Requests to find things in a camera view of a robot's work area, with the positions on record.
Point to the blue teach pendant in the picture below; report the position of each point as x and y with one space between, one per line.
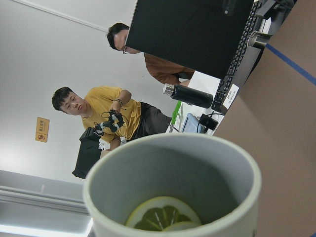
191 125

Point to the small steel cup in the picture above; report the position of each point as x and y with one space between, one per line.
258 39

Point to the orange wall sign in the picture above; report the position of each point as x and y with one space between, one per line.
42 129

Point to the person in brown shirt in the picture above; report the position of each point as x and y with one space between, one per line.
160 69

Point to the black keyboard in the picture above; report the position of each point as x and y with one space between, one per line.
229 86

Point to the black handheld controller device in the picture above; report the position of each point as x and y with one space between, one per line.
114 122

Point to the black thermos bottle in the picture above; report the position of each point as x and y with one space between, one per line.
188 95

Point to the person in yellow shirt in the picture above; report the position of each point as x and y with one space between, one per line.
140 119

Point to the lemon slice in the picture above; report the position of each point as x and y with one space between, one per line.
163 214

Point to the dark computer monitor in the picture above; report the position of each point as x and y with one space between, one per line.
202 35

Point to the white cup with handle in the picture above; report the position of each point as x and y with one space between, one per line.
216 178

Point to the black phone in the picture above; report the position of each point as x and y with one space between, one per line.
208 122

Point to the green handled rod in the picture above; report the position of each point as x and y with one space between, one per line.
175 112

